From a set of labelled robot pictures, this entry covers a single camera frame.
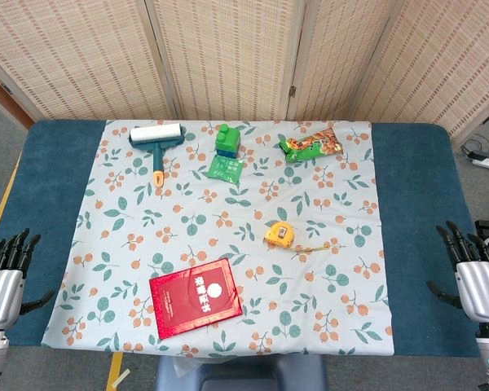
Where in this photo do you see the green blue toy block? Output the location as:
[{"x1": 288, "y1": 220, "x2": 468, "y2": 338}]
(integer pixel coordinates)
[{"x1": 214, "y1": 124, "x2": 242, "y2": 159}]

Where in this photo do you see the green orange snack bag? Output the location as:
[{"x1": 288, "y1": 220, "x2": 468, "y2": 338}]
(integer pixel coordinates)
[{"x1": 278, "y1": 126, "x2": 345, "y2": 165}]

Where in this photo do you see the green sachet packet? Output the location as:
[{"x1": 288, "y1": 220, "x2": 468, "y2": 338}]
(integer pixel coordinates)
[{"x1": 205, "y1": 156, "x2": 245, "y2": 185}]

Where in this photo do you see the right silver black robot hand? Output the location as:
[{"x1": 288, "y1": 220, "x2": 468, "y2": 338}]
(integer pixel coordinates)
[{"x1": 426, "y1": 221, "x2": 489, "y2": 323}]

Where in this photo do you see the floral print tablecloth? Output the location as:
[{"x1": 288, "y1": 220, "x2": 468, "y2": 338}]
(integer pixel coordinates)
[{"x1": 40, "y1": 119, "x2": 394, "y2": 359}]

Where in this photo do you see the teal white lint roller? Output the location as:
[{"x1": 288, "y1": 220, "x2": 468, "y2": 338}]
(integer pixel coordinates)
[{"x1": 129, "y1": 125, "x2": 186, "y2": 188}]

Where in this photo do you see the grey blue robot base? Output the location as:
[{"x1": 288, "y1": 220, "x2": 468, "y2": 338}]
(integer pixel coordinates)
[{"x1": 154, "y1": 353, "x2": 329, "y2": 391}]

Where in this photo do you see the red certificate book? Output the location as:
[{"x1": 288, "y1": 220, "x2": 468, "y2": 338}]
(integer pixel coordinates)
[{"x1": 148, "y1": 257, "x2": 245, "y2": 340}]

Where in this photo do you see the blue felt table cover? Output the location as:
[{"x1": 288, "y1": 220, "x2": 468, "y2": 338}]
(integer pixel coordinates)
[{"x1": 0, "y1": 119, "x2": 489, "y2": 359}]

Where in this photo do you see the bamboo folding screen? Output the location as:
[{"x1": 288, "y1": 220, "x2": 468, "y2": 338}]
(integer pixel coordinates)
[{"x1": 0, "y1": 0, "x2": 489, "y2": 139}]

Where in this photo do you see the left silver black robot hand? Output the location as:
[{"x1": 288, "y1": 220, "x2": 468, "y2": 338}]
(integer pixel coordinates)
[{"x1": 0, "y1": 227, "x2": 55, "y2": 327}]

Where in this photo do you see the yellow tape measure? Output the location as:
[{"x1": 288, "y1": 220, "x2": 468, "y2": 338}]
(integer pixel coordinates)
[{"x1": 263, "y1": 221, "x2": 332, "y2": 253}]

